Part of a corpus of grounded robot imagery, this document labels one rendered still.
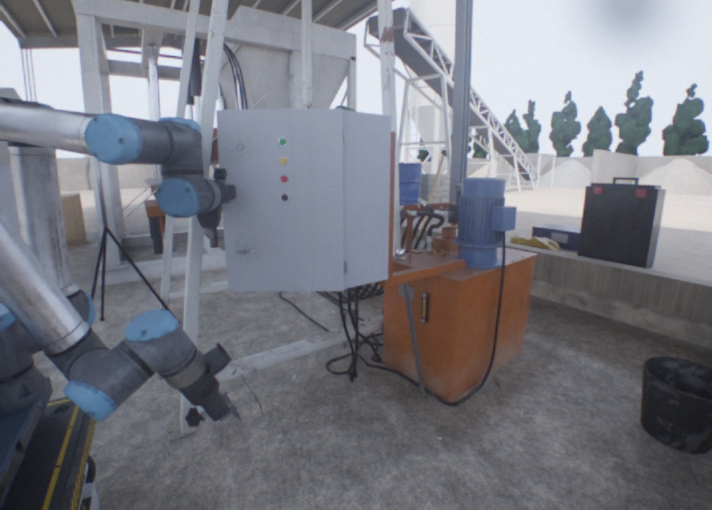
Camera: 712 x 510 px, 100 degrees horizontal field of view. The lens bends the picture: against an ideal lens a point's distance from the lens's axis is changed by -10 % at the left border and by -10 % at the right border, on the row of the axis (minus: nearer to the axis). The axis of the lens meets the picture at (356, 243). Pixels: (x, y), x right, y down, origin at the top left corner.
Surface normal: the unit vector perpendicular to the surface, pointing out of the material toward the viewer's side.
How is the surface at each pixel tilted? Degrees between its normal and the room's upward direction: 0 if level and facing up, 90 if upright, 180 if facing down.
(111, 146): 90
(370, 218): 90
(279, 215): 90
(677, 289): 90
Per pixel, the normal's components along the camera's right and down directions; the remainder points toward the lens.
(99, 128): -0.19, 0.21
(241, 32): 0.56, 0.17
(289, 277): 0.02, 0.20
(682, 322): -0.83, 0.11
